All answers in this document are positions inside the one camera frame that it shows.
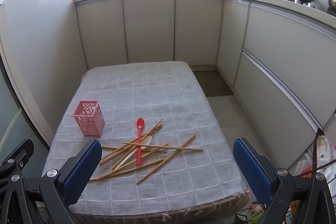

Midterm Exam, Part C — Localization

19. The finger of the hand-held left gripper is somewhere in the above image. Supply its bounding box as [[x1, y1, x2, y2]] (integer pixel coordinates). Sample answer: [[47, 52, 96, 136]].
[[0, 139, 34, 174]]

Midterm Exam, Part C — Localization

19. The white plastic spoon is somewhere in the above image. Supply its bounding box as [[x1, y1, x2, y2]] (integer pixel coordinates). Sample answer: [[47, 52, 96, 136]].
[[115, 135, 153, 170]]

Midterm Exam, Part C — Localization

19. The pink perforated utensil holder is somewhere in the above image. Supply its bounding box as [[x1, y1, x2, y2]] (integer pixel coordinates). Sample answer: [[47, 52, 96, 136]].
[[72, 101, 105, 137]]

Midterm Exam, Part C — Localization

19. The pile of wooden chopsticks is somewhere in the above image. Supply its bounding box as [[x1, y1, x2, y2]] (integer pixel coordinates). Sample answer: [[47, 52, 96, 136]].
[[89, 118, 204, 185]]

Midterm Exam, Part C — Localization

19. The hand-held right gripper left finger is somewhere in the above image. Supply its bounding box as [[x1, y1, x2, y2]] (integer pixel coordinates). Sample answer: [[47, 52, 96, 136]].
[[0, 139, 102, 224]]

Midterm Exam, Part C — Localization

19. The white printed packet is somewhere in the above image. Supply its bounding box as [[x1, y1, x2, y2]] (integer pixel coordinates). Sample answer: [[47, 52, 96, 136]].
[[312, 128, 334, 169]]

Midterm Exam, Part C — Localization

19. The brown low table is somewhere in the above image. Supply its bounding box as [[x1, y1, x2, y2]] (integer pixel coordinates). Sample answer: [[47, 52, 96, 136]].
[[69, 191, 250, 224]]

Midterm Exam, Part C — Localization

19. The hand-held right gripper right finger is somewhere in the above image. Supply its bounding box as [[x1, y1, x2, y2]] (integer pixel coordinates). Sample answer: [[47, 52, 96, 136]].
[[233, 138, 336, 224]]

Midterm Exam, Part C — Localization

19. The red plastic spoon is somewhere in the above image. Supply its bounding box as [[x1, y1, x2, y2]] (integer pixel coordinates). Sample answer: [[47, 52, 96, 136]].
[[136, 118, 145, 165]]

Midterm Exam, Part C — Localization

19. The grey checked tablecloth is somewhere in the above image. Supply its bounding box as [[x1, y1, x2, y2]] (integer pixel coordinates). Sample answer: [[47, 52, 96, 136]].
[[42, 61, 250, 216]]

